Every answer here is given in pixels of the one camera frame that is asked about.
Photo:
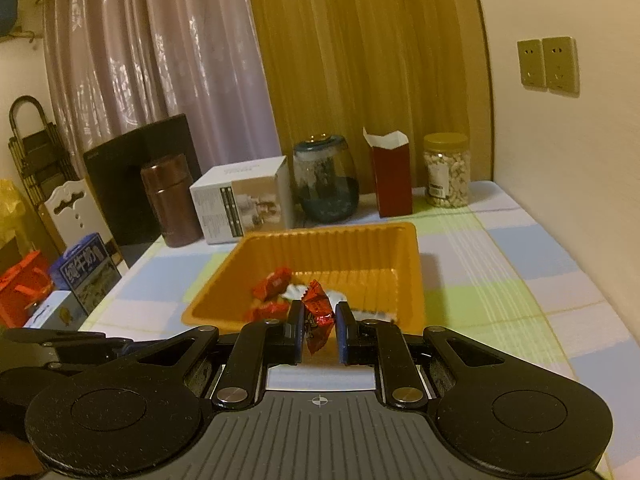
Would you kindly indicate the open red carton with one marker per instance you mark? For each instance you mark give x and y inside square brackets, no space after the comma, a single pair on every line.
[392,180]

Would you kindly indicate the white cardboard box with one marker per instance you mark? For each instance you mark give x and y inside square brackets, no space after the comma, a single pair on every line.
[240,205]

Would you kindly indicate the red foil snack packet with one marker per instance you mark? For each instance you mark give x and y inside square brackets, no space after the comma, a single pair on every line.
[317,316]

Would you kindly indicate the dark glass jar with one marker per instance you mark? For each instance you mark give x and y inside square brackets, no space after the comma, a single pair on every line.
[325,180]

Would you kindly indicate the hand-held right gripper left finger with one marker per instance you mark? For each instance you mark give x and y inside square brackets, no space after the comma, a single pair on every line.
[296,332]

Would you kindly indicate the red gift bag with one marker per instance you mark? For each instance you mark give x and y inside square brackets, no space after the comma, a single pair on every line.
[20,290]

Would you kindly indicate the yellow plastic bag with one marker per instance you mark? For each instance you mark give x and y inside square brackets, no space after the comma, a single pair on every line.
[12,215]

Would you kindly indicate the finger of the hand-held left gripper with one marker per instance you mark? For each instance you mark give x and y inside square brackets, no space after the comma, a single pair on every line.
[95,350]
[45,336]

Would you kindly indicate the dark blue milk carton box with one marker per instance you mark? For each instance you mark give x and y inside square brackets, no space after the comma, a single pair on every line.
[82,275]

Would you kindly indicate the dark folding rack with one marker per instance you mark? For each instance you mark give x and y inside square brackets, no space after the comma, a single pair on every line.
[37,160]

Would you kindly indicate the light blue milk carton box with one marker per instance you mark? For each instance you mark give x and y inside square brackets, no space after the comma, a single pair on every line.
[60,312]

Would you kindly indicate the clear jar of peanuts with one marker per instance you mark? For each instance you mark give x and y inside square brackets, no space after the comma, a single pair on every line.
[446,172]

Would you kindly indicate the black appliance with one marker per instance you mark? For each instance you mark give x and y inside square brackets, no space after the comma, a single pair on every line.
[125,160]

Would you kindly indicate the white wooden chair back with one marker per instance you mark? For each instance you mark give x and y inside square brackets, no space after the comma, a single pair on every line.
[70,210]

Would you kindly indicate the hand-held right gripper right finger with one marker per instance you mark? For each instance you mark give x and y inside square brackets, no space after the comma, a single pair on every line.
[341,334]

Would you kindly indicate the checked tablecloth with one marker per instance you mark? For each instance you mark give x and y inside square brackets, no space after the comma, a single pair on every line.
[500,270]

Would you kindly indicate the wall socket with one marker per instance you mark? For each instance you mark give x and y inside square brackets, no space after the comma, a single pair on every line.
[561,65]
[530,62]

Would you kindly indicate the orange plastic tray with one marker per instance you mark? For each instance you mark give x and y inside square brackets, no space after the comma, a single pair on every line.
[350,250]

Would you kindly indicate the pink patterned curtain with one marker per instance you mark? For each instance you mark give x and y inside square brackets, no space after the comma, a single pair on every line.
[150,50]

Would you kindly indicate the red candy packet white label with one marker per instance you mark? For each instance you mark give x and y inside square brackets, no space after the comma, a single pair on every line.
[262,311]

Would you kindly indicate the brown thermos flask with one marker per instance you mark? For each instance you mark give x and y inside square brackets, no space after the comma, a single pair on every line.
[170,200]

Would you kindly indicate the dark clear snack packet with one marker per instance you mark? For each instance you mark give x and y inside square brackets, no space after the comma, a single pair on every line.
[372,316]

